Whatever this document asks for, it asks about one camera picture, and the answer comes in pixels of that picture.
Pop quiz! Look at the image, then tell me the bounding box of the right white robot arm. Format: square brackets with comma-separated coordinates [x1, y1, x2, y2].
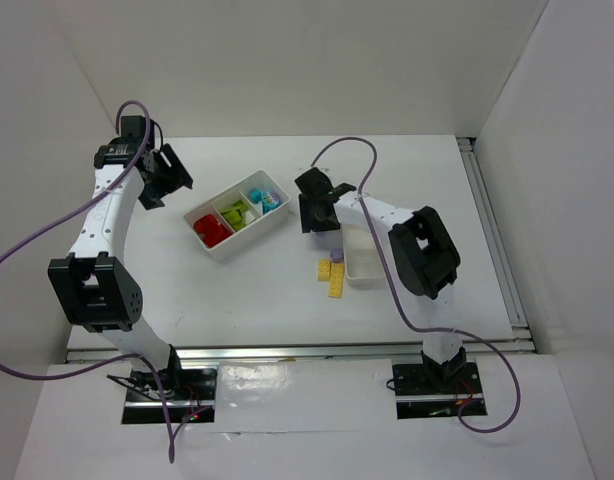
[295, 167, 466, 387]

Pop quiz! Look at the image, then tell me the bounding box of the teal rounded printed lego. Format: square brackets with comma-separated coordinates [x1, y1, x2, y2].
[260, 190, 282, 214]

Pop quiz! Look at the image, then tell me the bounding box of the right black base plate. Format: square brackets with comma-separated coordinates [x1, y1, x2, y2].
[385, 362, 487, 420]

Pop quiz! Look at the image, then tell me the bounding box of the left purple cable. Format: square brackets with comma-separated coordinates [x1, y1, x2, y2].
[0, 100, 183, 464]

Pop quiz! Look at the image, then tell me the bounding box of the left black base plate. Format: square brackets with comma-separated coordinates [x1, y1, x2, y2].
[109, 367, 218, 425]

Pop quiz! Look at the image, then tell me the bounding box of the aluminium front rail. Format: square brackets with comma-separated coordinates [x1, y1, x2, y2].
[66, 338, 537, 364]

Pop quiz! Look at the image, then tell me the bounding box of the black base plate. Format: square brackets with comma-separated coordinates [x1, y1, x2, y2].
[385, 362, 487, 420]
[109, 367, 218, 425]

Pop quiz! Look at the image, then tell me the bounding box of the yellow long lego plate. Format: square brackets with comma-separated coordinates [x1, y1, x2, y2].
[328, 263, 345, 299]

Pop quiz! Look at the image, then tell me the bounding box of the white divided container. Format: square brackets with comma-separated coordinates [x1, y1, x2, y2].
[342, 225, 385, 289]
[183, 170, 291, 262]

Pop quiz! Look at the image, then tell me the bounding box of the left white divided container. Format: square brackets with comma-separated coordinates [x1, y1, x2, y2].
[183, 170, 291, 262]

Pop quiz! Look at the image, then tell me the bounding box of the purple cable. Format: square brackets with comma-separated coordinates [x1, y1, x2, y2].
[0, 100, 183, 464]
[310, 137, 522, 432]

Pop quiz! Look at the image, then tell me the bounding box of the yellow square lego brick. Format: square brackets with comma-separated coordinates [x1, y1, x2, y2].
[317, 259, 331, 282]

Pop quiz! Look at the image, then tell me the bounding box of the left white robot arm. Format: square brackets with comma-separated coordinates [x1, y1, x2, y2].
[48, 115, 193, 396]

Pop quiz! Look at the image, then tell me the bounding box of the right white divided container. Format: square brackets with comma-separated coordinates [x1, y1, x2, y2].
[342, 225, 385, 289]

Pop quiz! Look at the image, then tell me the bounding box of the red sloped lego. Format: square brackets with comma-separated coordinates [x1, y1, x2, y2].
[202, 224, 232, 248]

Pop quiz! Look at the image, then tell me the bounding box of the small teal lego brick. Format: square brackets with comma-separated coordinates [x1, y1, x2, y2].
[248, 189, 262, 204]

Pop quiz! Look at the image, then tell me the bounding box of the green long lego brick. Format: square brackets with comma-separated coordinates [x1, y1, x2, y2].
[219, 200, 260, 232]

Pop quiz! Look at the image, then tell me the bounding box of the light purple small lego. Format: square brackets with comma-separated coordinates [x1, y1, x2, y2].
[330, 248, 344, 263]

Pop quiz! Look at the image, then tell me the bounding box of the red apple shaped lego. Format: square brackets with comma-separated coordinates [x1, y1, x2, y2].
[193, 214, 220, 237]

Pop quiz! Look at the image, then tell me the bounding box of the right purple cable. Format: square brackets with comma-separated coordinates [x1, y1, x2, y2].
[310, 137, 522, 432]

